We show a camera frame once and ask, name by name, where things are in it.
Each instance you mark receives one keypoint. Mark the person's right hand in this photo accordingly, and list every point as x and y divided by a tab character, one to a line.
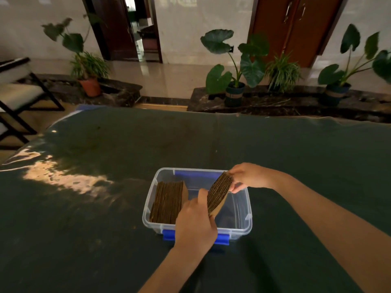
249	175

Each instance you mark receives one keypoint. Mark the person's left hand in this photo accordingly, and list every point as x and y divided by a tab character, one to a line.
194	224

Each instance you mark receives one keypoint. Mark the person's left thumb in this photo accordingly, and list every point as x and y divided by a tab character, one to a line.
202	198

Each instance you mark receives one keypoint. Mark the person's right fingers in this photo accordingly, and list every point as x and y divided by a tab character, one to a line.
235	183

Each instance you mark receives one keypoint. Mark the stack of cardboard sheets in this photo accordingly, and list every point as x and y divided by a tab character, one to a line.
219	193

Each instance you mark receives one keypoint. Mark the person's left forearm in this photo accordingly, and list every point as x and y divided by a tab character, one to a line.
171	273

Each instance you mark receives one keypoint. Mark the person's right forearm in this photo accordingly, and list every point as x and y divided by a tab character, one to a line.
333	222

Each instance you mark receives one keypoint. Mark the dark green table cloth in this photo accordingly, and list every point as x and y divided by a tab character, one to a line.
195	195

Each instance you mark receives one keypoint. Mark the clear plastic storage bin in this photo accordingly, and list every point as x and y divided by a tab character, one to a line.
195	207

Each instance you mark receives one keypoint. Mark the row of cardboard sheets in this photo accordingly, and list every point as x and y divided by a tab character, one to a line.
167	202

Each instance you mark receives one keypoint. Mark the dark marble planter ledge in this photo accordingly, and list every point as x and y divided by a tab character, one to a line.
88	89
290	103

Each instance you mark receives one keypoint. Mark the large-leaf plant in dark pot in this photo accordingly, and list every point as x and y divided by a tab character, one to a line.
351	67
233	73

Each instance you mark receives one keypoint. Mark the spider plant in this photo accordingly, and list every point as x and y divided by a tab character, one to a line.
282	73

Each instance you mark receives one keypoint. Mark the brown wooden double door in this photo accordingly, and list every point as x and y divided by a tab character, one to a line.
294	27

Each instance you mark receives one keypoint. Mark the terracotta potted plant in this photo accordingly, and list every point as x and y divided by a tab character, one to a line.
82	64

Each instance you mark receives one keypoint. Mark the dark wooden door frame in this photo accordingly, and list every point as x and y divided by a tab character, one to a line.
122	27

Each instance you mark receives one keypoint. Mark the black frame chair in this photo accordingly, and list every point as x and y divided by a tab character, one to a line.
21	97

